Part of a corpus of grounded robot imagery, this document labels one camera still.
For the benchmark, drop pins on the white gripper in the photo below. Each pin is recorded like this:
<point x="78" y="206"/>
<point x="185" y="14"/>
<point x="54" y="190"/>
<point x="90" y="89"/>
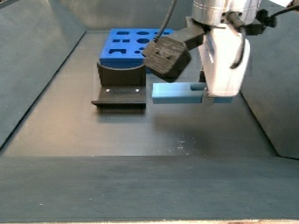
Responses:
<point x="217" y="53"/>

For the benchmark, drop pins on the blue foam shape tray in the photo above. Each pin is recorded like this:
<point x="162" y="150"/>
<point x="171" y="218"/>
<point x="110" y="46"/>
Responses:
<point x="124" y="45"/>

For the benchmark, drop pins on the light blue square-circle object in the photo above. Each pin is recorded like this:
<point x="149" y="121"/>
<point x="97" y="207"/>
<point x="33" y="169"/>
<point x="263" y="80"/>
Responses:
<point x="179" y="92"/>

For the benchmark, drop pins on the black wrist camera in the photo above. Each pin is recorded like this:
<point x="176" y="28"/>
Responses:
<point x="167" y="54"/>

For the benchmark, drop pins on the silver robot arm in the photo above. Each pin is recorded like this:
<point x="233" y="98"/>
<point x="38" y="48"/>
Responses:
<point x="225" y="13"/>

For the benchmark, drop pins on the black fixture stand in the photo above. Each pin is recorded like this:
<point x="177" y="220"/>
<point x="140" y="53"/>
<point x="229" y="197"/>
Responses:
<point x="121" y="86"/>

